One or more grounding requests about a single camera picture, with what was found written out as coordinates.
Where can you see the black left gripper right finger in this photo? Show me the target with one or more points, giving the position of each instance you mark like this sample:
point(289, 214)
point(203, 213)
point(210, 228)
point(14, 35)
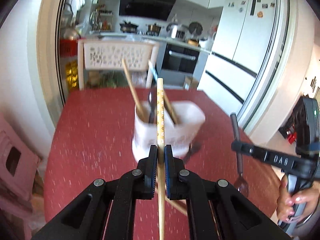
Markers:
point(216, 209)

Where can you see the brown handled metal spoon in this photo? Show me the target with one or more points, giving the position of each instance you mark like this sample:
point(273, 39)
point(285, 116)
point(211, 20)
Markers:
point(152, 103)

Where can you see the wooden chopstick on table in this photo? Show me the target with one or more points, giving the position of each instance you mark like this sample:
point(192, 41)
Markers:
point(179, 205)

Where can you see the red speckled table mat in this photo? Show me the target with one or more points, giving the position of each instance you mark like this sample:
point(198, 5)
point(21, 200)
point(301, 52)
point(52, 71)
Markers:
point(93, 139)

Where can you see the green vegetables bundle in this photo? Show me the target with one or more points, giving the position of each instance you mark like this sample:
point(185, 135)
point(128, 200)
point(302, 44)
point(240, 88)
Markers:
point(113, 79)

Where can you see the red plastic basket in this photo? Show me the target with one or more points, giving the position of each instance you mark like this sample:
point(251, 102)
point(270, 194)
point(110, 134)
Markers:
point(68, 48)

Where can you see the white refrigerator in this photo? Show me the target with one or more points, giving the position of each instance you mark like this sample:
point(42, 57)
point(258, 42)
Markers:
point(238, 51)

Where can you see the beige perforated storage cart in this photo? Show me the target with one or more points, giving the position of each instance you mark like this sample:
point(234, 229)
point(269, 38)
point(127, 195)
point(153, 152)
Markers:
point(98, 55)

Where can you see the steel cooking pot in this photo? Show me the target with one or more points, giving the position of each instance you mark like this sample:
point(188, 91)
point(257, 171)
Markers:
point(153, 29)

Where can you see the pink plastic stool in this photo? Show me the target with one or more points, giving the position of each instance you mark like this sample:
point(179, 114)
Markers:
point(18, 169)

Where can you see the person's right hand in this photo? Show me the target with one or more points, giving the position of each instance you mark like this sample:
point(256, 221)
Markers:
point(286, 201)

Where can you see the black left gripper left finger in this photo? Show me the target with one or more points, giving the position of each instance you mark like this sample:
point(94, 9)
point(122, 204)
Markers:
point(105, 209)

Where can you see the pink utensil holder cup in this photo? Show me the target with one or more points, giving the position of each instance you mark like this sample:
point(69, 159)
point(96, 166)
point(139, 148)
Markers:
point(179, 136)

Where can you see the cardboard box on floor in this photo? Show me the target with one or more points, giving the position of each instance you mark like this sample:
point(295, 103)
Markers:
point(190, 83)

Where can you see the black built-in oven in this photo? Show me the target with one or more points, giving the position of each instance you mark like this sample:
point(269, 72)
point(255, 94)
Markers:
point(180, 59)

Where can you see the silver rice cooker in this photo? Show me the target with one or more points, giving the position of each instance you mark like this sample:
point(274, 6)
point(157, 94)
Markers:
point(177, 31)

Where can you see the black range hood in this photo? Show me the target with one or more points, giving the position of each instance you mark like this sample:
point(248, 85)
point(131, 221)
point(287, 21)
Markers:
point(155, 9)

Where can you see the plain wooden chopstick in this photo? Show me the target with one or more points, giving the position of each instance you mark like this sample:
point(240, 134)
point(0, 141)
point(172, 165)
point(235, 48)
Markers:
point(139, 107)

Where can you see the black wok on stove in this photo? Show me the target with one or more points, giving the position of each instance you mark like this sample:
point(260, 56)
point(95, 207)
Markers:
point(128, 27)

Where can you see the yellow patterned wooden chopstick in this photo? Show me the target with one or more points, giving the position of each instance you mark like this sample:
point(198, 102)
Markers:
point(161, 168)

